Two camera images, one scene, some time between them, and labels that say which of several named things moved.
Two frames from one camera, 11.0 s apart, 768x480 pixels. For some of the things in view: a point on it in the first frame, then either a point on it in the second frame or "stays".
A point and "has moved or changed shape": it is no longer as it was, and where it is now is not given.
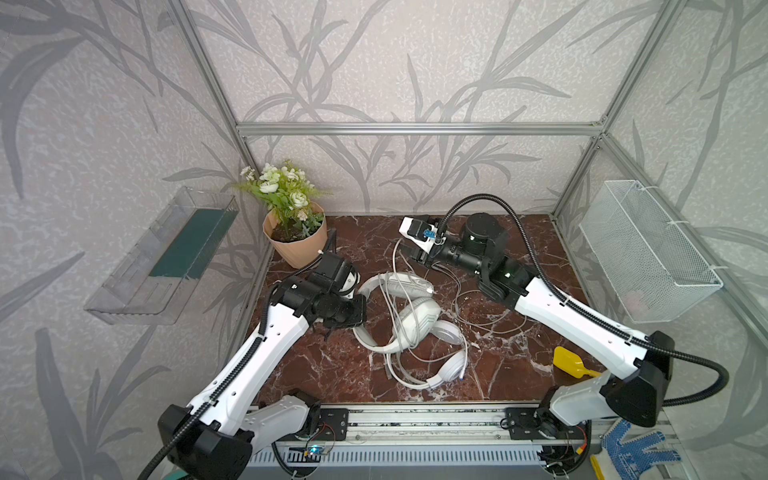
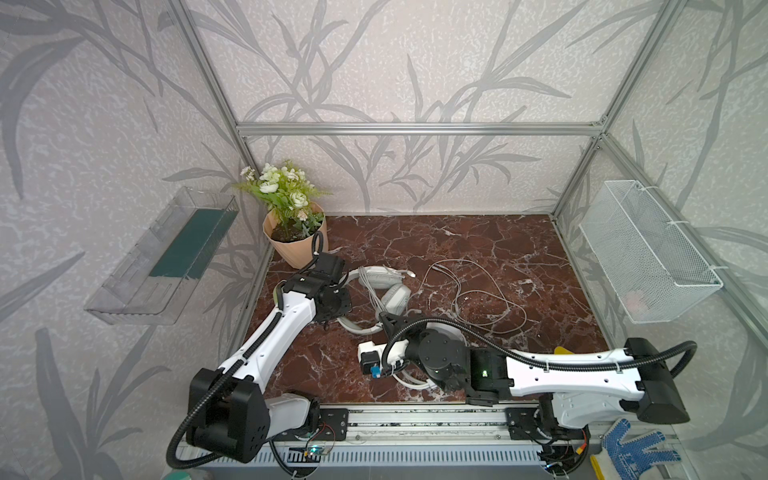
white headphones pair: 417,318 has moved or changed shape
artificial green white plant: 288,194 stays
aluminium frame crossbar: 415,129 stays
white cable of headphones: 408,296 -> 372,290
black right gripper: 436,250 -> 393,327
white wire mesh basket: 644,259 stays
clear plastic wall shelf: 153,283 stays
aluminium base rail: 437,437 stays
